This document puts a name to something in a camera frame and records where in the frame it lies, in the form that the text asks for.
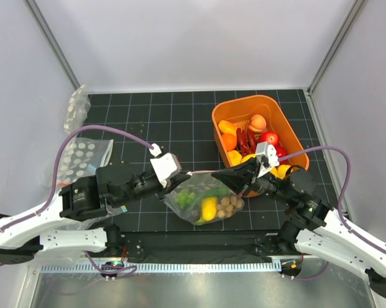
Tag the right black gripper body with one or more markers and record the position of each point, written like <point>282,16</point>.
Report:
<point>271,185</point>

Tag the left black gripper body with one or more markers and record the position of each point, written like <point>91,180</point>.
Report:
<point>142,188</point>

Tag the green grapes bunch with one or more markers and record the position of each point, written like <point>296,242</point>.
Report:
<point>185,197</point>

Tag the yellow mango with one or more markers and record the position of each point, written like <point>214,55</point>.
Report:
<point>283,170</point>

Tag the green chili pepper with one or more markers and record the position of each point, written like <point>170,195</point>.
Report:
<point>214,192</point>

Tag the pink dotted zip bag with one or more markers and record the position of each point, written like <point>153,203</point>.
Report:
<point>199,181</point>

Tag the brown longan cluster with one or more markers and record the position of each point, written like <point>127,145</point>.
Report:
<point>227,206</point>

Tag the dark purple fruit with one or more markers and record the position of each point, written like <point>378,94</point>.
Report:
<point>193,215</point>

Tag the yellow lemon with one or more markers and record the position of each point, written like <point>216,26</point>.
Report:
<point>208,208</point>

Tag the orange plastic basket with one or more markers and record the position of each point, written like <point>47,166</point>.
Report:
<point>239,111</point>

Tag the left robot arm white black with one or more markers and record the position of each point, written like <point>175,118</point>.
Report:
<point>71,221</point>

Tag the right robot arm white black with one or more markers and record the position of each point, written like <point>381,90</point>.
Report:
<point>314,227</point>

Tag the white dotted bag with items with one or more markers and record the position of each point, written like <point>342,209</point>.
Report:
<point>81,157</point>

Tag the crumpled clear plastic bag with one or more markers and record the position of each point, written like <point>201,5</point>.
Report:
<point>67,246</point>

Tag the white dotted bag upright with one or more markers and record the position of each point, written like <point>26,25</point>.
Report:
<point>77,110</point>

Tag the yellow banana bunch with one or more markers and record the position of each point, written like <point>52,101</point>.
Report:
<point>236,158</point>

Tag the red chili peppers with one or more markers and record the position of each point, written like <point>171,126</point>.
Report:
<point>246,141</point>

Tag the orange fruit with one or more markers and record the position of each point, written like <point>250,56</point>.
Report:
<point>229,141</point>

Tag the red apple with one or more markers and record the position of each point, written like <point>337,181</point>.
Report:
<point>281,151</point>

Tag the yellow bell pepper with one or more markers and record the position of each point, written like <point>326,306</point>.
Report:
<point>227,127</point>

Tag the peach fruit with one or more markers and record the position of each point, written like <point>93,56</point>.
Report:
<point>257,124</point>

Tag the black grid mat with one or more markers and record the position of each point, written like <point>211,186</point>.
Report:
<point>181,123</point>

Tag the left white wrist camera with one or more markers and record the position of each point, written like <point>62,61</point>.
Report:
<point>166,167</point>

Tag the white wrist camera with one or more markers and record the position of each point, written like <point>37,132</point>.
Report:
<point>266,155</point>
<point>166,167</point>

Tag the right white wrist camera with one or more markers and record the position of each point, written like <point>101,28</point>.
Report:
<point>266,155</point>

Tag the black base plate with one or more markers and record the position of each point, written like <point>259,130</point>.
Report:
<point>202,247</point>

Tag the white slotted cable duct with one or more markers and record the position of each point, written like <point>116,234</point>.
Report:
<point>84,266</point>

